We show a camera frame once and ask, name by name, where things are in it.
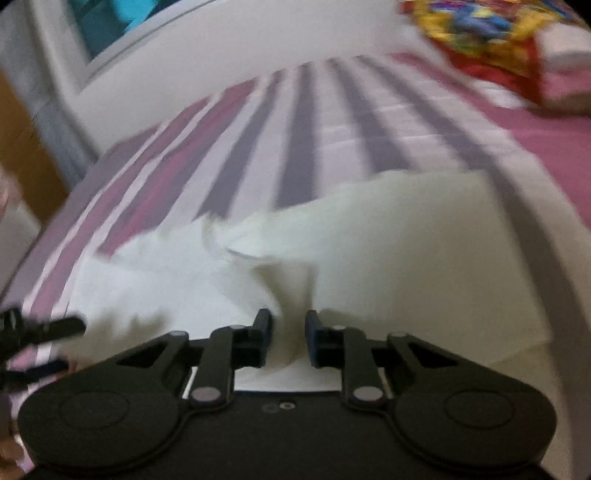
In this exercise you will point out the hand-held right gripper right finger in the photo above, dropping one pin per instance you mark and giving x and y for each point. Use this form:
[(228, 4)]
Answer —
[(313, 338)]

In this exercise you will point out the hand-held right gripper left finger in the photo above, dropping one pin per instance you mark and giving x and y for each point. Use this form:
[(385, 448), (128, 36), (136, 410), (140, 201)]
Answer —
[(263, 333)]

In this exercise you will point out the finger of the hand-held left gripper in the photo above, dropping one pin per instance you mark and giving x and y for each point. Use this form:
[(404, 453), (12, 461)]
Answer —
[(37, 371), (55, 326)]

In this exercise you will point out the white cloth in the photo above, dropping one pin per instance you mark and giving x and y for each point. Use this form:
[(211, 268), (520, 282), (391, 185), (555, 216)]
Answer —
[(392, 254)]

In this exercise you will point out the brown wooden furniture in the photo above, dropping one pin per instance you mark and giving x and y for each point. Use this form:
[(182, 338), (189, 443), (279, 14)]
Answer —
[(23, 152)]

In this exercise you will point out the striped purple pink blanket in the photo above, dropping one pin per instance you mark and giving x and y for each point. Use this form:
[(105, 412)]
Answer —
[(300, 138)]

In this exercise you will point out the grey curtain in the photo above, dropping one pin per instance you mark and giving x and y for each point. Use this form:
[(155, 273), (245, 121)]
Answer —
[(41, 92)]

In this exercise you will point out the pink bed sheet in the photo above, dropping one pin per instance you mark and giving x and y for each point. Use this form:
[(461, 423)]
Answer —
[(554, 134)]

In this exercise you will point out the colourful printed folded blanket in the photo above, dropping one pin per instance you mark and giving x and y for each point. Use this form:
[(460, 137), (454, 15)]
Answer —
[(480, 32)]

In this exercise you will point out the white folded towel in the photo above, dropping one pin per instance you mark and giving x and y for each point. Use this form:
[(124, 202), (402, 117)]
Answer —
[(565, 69)]

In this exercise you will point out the white window frame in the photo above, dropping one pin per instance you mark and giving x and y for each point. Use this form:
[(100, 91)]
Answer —
[(152, 32)]

